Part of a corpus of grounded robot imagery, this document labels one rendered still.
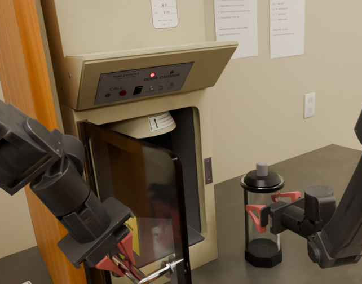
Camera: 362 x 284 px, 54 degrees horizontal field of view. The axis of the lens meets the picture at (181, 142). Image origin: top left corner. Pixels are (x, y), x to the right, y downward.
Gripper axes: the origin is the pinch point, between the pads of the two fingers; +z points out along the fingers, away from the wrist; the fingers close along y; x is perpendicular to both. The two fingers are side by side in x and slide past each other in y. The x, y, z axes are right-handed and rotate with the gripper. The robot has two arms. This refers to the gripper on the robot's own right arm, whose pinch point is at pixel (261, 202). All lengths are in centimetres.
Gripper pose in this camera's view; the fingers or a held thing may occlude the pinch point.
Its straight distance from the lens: 95.0
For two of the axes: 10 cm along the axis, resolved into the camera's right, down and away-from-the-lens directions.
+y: -8.5, 2.2, -4.8
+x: 0.8, 9.5, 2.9
